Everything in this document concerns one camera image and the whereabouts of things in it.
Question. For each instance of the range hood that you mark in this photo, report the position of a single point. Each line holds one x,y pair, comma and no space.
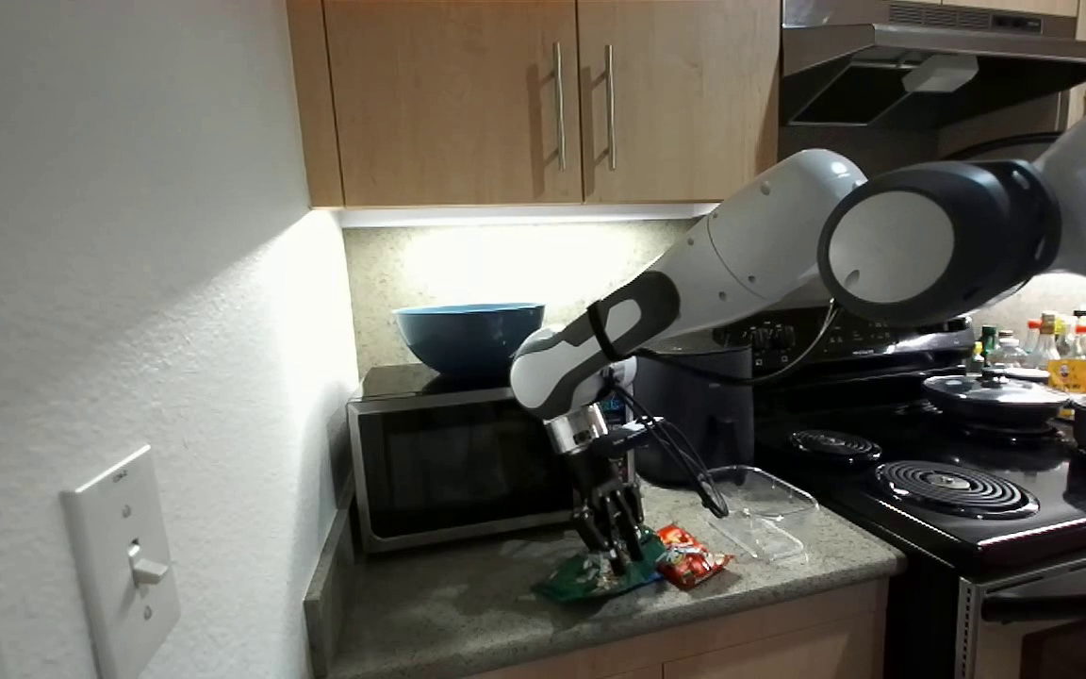
923,64

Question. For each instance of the blue bowl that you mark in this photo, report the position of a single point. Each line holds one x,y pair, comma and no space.
470,339

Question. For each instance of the wooden cabinet left door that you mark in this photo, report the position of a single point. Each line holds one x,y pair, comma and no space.
452,100

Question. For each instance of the green pistachio sachet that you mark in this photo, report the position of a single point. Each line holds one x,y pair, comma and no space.
592,579

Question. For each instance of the wooden base cabinet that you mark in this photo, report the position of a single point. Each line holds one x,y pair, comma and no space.
823,635

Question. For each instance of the black electric stove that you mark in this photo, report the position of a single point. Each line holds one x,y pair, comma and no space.
988,518

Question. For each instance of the white light switch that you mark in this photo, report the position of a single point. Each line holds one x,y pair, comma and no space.
126,564

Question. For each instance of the black frying pan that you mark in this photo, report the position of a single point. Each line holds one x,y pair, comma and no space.
984,398

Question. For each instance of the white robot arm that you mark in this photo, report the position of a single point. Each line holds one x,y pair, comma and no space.
897,247

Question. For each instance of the wooden cabinet door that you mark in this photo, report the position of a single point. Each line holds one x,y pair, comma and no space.
452,100
675,94

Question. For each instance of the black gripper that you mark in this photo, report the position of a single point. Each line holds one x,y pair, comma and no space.
598,450

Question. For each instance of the wooden cabinet right door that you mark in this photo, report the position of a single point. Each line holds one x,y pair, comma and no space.
675,94

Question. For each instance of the red snack sachet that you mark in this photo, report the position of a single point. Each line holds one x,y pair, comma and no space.
685,560

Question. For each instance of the orange sauce bottle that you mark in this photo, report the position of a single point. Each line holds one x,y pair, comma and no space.
1068,363

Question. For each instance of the black steel microwave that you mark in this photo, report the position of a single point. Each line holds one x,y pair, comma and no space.
445,466

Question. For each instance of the clear plastic bowl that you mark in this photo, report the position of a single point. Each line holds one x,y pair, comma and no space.
760,514

